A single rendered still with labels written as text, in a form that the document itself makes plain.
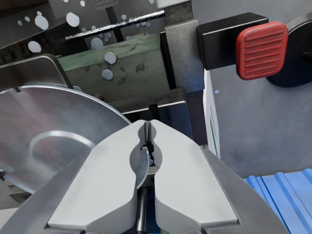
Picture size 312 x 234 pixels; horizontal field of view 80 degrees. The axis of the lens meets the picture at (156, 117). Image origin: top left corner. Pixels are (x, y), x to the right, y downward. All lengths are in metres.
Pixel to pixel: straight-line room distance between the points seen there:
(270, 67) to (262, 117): 1.11
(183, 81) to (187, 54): 0.06
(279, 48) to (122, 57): 0.26
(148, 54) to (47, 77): 0.19
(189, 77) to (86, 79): 0.22
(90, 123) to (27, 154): 0.15
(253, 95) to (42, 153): 1.14
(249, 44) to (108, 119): 0.22
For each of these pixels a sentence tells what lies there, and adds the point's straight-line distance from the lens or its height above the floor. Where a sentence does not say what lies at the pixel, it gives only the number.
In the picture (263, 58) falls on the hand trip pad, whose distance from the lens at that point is 0.30.
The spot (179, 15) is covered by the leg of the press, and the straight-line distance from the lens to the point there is 0.39.
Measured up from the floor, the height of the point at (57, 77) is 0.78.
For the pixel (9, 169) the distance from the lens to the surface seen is 0.46.
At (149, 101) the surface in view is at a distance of 0.38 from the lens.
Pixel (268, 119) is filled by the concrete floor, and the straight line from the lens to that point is 1.43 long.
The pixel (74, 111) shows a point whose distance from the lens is 0.30.
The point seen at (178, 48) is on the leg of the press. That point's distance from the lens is 0.38.
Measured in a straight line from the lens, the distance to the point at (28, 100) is 0.32.
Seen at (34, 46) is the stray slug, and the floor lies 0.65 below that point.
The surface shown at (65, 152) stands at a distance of 0.36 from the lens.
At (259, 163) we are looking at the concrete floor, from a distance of 1.73.
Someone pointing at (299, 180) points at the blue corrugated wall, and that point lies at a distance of 1.87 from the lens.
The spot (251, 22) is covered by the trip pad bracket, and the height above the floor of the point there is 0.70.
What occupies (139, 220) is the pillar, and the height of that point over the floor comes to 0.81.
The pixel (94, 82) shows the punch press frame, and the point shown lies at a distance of 0.43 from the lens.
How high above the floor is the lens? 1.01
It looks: 55 degrees down
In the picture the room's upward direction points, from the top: 178 degrees counter-clockwise
